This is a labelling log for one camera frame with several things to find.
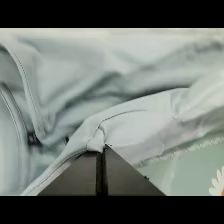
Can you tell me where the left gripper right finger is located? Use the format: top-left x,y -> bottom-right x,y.
101,144 -> 166,197

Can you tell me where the light blue shirt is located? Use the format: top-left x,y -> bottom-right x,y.
0,29 -> 224,197

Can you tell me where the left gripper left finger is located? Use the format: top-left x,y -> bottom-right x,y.
37,150 -> 102,197

